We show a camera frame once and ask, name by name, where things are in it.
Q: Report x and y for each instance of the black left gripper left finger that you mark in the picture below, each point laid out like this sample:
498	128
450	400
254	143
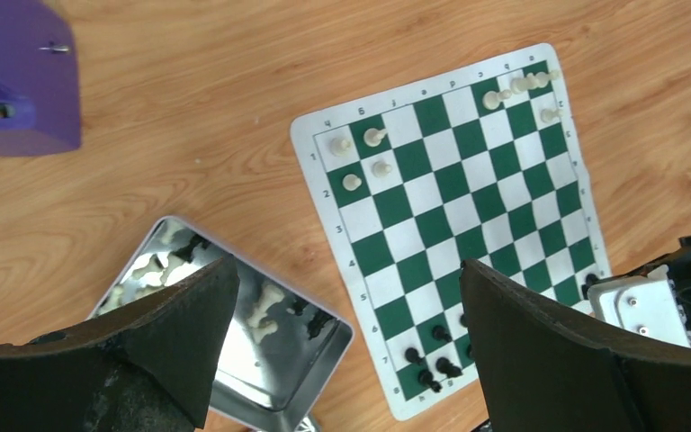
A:
146	366

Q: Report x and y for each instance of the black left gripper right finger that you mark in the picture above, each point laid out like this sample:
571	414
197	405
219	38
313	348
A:
546	367

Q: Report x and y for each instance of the silver tin box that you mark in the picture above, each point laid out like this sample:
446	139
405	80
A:
266	387

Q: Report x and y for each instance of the green white chess board mat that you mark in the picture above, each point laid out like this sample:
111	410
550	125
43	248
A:
482	162

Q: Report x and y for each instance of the white chess pieces in tin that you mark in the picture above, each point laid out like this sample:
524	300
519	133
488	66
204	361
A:
259	327

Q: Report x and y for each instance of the white chess pawn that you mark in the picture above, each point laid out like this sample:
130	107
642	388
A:
351	182

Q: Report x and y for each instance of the white chess piece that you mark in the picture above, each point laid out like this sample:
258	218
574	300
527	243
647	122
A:
373	137

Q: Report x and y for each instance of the purple metronome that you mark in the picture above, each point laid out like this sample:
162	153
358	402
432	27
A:
40	112

